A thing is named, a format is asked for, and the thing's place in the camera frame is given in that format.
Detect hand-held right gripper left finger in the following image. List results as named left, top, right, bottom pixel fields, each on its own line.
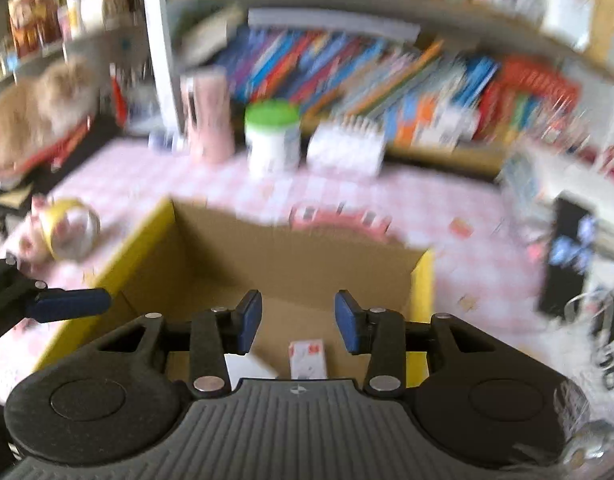
left=87, top=289, right=264, bottom=402

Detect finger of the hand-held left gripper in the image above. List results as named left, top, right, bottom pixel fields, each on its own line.
left=0, top=254, right=112, bottom=335

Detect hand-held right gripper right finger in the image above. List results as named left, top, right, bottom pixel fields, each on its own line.
left=334, top=289, right=504, bottom=397

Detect pink plush toy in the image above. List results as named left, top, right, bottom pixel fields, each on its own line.
left=17, top=195, right=55, bottom=266

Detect yellow cardboard box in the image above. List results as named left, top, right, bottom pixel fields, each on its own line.
left=34, top=197, right=435, bottom=392

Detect white paper sheet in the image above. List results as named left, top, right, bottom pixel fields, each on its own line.
left=224, top=352, right=281, bottom=380

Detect small white red-print box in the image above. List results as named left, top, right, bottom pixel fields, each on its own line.
left=288, top=339, right=329, bottom=380

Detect yellow tape roll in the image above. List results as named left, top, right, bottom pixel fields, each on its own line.
left=38, top=198, right=102, bottom=263

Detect pink plastic tray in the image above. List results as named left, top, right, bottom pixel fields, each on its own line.
left=289, top=203, right=394, bottom=244

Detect pink checked tablecloth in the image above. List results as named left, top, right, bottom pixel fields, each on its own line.
left=0, top=136, right=614, bottom=413

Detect white packet box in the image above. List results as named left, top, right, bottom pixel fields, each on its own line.
left=306, top=116, right=389, bottom=177

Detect white jar green lid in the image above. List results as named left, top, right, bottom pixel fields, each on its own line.
left=243, top=100, right=303, bottom=177

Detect orange fluffy cat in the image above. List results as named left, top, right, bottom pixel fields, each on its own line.
left=0, top=55, right=105, bottom=176

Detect wooden bookshelf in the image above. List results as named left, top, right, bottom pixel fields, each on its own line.
left=166, top=0, right=614, bottom=183

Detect pink printed cup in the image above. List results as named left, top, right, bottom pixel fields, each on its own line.
left=183, top=66, right=236, bottom=164

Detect black patterned case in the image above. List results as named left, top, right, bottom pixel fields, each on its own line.
left=536, top=197, right=601, bottom=319

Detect row of colourful books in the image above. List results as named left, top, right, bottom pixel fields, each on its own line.
left=222, top=26, right=584, bottom=155

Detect clear plastic item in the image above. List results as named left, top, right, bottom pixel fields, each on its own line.
left=552, top=379, right=614, bottom=467

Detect black scissors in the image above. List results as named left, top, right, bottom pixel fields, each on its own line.
left=594, top=344, right=614, bottom=392

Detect white shelf upright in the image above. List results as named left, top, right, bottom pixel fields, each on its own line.
left=141, top=0, right=189, bottom=134

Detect orange patterned packet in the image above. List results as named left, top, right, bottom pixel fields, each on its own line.
left=8, top=0, right=64, bottom=59

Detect cream fabric pouch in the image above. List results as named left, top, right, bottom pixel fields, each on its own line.
left=178, top=6, right=246, bottom=67

